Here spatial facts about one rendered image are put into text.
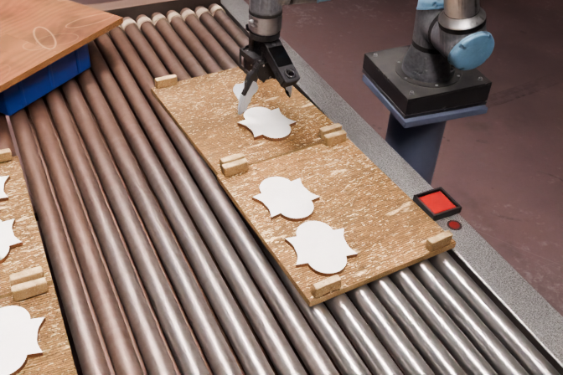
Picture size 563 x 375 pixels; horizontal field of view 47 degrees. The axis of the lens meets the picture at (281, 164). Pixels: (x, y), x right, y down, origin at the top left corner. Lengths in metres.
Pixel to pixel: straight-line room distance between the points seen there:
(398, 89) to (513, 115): 1.89
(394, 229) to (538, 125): 2.35
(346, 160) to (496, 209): 1.55
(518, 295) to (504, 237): 1.54
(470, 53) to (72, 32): 1.04
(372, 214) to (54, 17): 1.06
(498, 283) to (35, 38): 1.28
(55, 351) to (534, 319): 0.85
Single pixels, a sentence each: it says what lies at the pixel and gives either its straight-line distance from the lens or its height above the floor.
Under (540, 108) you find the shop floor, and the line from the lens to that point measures 3.81.
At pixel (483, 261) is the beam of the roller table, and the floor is 0.92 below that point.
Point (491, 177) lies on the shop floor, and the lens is 3.19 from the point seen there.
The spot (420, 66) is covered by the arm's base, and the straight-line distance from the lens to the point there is 1.88.
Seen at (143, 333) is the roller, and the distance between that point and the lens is 1.20.
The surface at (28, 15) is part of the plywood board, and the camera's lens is 1.99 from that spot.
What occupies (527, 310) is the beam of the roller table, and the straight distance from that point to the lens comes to 1.34.
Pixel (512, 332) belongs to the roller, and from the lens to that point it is 1.29.
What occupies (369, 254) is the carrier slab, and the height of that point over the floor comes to 0.94.
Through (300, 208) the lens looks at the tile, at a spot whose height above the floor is 0.95.
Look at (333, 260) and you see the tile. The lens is 1.28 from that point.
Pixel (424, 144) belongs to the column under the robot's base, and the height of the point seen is 0.74.
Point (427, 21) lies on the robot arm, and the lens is 1.81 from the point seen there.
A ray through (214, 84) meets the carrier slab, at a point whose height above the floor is 0.94.
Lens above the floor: 1.86
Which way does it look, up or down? 38 degrees down
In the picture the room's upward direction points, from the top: 4 degrees clockwise
